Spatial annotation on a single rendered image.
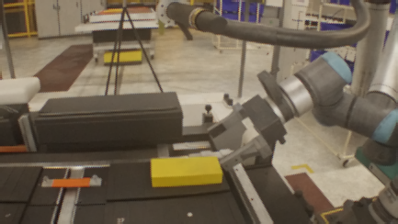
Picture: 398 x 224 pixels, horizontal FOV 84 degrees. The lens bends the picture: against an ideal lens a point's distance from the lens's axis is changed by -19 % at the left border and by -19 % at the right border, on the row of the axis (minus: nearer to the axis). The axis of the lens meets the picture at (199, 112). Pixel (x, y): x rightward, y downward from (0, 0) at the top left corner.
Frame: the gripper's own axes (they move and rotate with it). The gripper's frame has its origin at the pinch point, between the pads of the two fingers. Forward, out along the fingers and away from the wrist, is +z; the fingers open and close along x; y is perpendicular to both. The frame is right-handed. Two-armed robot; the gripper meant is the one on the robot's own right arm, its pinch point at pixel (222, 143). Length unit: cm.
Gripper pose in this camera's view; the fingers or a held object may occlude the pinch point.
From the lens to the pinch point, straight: 61.3
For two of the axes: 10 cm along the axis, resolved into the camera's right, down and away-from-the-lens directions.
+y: 5.3, 7.2, 4.4
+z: -8.3, 5.4, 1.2
